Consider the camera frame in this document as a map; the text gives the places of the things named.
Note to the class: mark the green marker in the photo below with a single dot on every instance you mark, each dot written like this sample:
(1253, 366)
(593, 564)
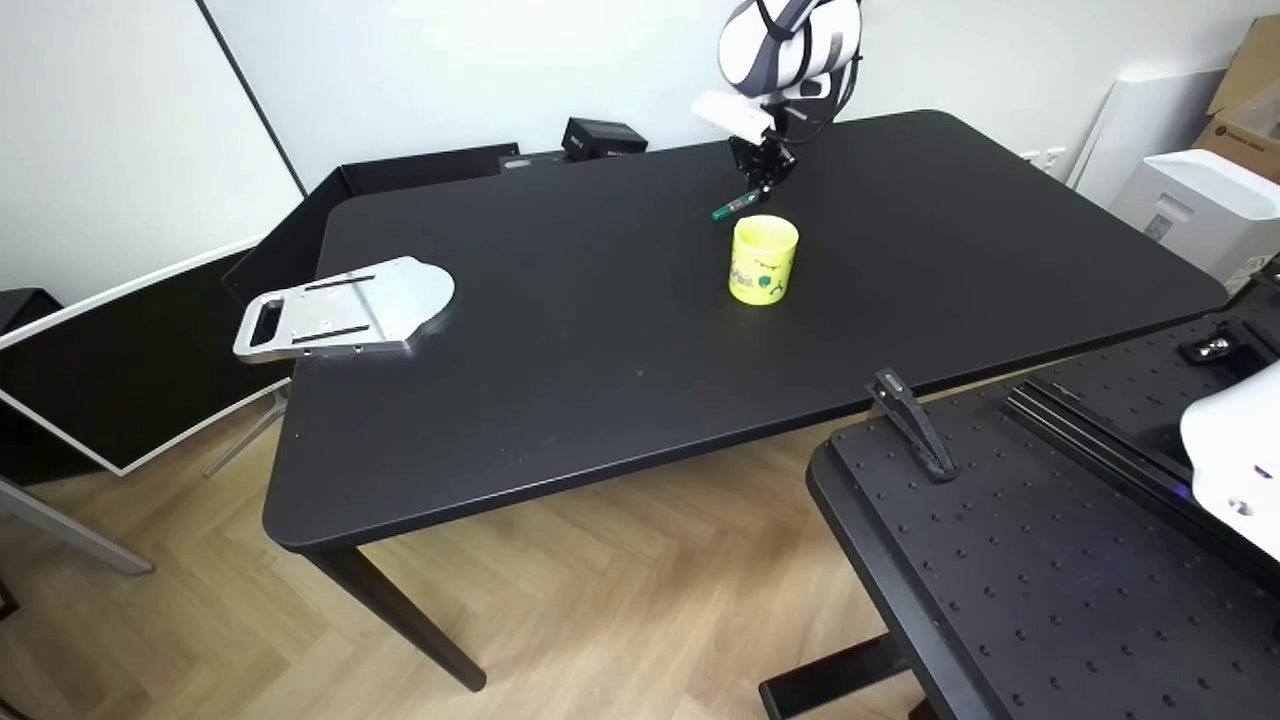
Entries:
(730, 206)

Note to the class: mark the black aluminium rail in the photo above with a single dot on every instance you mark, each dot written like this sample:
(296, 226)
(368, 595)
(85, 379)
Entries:
(1105, 433)

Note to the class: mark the small black box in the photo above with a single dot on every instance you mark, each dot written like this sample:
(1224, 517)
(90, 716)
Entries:
(605, 137)

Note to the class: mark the white leaning board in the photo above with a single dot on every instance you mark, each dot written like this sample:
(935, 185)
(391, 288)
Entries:
(1145, 125)

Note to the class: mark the grey metal leg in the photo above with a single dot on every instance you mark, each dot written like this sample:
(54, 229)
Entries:
(66, 524)

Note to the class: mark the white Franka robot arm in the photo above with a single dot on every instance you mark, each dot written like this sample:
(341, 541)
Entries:
(800, 40)

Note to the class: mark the black perforated breadboard table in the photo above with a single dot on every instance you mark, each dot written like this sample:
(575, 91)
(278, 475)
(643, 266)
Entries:
(1066, 586)

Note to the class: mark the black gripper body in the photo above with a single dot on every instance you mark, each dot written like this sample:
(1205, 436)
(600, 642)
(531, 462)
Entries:
(768, 151)

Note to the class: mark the white box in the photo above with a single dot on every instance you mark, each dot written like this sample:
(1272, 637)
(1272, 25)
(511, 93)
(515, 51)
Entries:
(1205, 206)

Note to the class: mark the brown cardboard box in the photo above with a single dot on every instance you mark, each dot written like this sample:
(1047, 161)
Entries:
(1258, 84)

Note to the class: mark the yellow mug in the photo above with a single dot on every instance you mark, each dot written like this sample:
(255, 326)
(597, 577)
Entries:
(762, 266)

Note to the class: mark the large whiteboard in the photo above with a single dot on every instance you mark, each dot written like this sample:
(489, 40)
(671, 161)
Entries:
(467, 64)

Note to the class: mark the black breadboard table foot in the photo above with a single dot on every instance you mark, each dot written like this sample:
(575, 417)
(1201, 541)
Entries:
(832, 678)

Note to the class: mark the white framed black monitor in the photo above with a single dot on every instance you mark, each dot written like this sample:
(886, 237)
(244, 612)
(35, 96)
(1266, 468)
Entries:
(113, 387)

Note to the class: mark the black table leg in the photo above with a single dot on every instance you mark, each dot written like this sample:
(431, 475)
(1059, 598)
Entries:
(400, 621)

